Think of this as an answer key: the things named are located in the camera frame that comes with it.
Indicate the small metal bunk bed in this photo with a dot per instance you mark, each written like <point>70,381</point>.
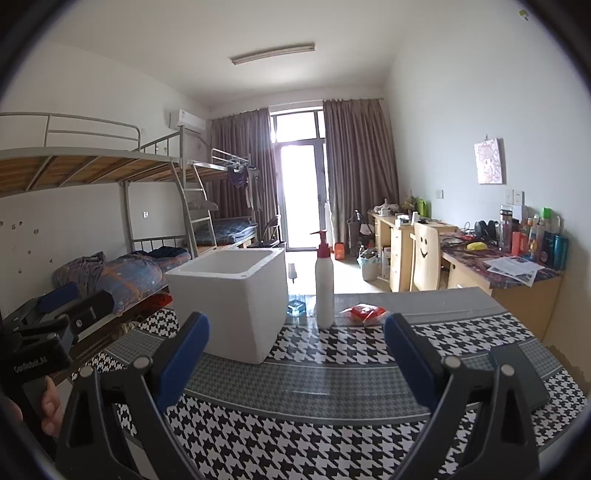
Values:
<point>221,161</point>

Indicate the wide brown curtain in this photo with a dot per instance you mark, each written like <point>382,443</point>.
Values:
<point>360,161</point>

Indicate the black headphones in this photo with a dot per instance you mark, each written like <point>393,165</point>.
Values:
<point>487,230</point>

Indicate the wooden desk row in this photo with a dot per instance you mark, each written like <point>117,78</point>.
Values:
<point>517,300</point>

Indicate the large metal bunk bed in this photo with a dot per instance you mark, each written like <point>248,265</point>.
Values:
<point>92,161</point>

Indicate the plain wooden desk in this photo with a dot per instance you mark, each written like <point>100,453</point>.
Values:
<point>399,258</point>

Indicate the teal tumbler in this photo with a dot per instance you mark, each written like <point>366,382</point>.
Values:
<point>561,253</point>

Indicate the black folding chair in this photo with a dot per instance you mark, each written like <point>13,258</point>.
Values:
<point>268,235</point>

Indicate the ceiling tube light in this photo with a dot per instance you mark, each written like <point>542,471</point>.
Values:
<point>272,53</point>

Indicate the dark blue bedding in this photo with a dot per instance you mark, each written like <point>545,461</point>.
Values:
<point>166,253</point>

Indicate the blue orange bedding bundle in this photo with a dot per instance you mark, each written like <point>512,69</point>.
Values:
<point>134,277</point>

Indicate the grey purple garment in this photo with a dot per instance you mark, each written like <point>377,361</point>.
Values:
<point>78,272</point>

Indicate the orange floor bag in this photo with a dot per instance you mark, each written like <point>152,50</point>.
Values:
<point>340,251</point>

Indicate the white pump bottle red cap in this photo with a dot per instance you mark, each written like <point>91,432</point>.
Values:
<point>324,295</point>

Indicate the green capped bottle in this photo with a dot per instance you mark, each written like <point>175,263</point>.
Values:
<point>546,216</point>

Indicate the white foam box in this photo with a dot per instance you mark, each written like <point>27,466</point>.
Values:
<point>231,314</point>

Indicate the white air conditioner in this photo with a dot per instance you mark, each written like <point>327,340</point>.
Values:
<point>187,121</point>

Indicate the dark jar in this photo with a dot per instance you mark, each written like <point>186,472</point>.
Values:
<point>548,249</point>

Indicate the wooden smiley chair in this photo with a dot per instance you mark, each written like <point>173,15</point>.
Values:
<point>427,258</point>

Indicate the houndstooth tablecloth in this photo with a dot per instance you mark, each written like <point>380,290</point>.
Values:
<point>323,383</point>

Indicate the metal bunk ladder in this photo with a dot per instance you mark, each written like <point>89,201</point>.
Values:
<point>203,217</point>

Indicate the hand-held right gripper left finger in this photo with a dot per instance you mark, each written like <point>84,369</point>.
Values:
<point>184,360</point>

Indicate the glass balcony door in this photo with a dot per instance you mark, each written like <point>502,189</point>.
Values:
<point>300,184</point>

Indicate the yellow object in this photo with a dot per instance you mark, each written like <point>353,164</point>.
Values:
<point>476,246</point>

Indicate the lined trash bin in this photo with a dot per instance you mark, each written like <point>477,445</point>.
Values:
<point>369,267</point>

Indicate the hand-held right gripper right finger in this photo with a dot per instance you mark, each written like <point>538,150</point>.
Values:
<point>411,364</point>

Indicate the blue checked quilt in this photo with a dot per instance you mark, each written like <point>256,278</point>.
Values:
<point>226,228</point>

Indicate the red plastic bag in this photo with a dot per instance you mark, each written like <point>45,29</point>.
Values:
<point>162,301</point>

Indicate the white double wall socket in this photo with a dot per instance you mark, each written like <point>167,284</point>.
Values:
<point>514,197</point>

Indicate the narrow brown curtain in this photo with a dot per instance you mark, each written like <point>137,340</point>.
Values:
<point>240,152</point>

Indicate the dark hanging clothes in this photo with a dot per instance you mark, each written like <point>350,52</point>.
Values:
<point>238,177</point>

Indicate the dark lidded water bottle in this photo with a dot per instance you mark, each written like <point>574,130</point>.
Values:
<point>505,230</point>

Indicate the person's left hand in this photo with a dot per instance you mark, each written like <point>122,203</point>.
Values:
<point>51,406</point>

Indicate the orange toiletry bottle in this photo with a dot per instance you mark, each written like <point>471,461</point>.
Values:
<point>533,240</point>

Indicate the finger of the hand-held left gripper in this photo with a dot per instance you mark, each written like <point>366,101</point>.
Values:
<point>94,304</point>
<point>57,295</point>

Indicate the printed paper sheets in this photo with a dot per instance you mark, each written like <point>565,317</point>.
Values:
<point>512,267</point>

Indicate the pink wall picture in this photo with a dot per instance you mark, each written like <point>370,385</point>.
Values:
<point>489,161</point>

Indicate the red snack packet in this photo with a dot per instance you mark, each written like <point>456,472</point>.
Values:
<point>364,314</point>

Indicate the red carton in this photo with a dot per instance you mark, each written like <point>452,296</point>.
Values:
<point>518,243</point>

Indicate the glass bottle blue liquid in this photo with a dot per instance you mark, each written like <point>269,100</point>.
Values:
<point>297,307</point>

